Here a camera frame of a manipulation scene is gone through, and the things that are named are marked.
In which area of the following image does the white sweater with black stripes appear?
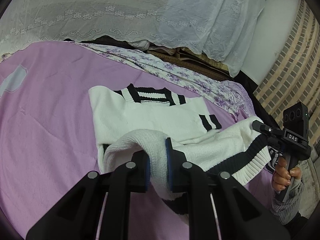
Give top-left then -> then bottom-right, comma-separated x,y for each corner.
88,86 -> 271,200

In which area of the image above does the grey striped sleeve forearm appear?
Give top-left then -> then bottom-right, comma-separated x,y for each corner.
270,179 -> 304,225

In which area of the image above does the person's right hand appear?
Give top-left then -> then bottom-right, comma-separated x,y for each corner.
272,157 -> 302,192

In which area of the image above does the floral purple white bedsheet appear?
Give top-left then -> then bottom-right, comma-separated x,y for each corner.
74,42 -> 255,118

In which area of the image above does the purple bed blanket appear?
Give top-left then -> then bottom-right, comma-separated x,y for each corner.
0,41 -> 276,240

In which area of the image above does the brown woven bed mat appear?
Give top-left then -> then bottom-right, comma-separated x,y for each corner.
146,46 -> 233,81

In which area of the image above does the white lace mosquito net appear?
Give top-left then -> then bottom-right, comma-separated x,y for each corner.
1,0 -> 266,76

